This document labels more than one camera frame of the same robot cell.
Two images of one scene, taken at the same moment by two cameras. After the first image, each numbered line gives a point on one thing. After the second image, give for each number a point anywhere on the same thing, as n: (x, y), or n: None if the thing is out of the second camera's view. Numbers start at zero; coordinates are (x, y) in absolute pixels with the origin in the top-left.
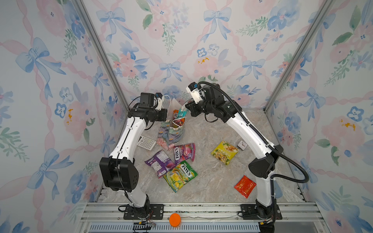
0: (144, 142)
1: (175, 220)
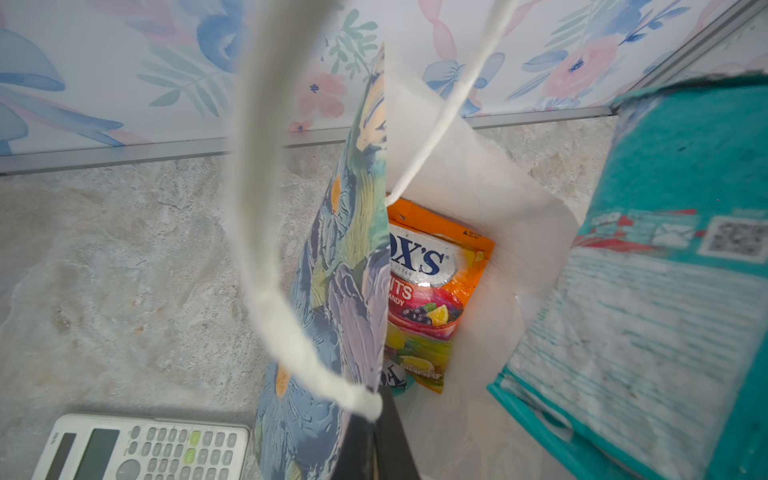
0: (81, 447)
1: None
